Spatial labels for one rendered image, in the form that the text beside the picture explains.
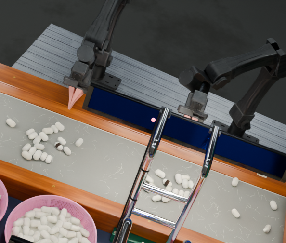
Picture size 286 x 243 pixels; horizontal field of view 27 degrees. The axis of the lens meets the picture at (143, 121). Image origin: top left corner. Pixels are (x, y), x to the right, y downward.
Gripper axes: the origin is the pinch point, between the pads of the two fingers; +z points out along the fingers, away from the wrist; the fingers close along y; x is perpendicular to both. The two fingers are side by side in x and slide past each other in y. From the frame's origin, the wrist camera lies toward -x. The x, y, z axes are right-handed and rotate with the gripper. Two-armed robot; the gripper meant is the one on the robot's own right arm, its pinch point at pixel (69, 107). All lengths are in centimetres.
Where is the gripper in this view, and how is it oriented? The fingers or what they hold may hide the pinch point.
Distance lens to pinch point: 205.5
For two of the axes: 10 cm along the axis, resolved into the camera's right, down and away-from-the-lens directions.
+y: 9.4, 3.4, -0.1
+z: -3.4, 9.3, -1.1
